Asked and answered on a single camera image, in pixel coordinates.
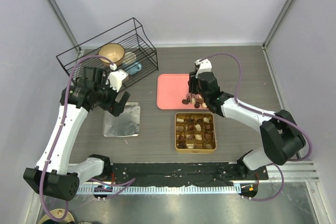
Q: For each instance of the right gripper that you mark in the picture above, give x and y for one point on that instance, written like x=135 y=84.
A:
x=192 y=83

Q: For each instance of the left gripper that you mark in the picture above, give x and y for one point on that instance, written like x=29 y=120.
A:
x=117 y=107

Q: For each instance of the metal tongs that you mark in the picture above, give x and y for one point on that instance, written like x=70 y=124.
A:
x=192 y=97

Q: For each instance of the pink tray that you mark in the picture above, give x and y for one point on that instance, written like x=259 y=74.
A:
x=171 y=90

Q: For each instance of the gold chocolate box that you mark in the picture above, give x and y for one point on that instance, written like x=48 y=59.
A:
x=194 y=133

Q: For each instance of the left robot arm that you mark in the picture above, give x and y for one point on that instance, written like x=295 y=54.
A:
x=52 y=176

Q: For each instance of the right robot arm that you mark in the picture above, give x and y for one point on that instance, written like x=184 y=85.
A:
x=280 y=136

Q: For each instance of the silver box lid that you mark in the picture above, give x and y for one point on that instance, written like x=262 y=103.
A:
x=127 y=124

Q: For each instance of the blue cup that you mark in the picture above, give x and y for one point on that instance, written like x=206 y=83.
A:
x=133 y=68

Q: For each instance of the gold bowl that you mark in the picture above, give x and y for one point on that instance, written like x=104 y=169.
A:
x=114 y=52

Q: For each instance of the round object bottom left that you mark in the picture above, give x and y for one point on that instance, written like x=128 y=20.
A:
x=59 y=214

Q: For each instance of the black wire rack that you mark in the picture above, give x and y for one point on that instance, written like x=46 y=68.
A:
x=125 y=44

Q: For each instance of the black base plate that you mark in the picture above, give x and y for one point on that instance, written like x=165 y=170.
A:
x=206 y=174

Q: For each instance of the white cable duct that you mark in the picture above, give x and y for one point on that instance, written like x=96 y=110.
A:
x=88 y=189

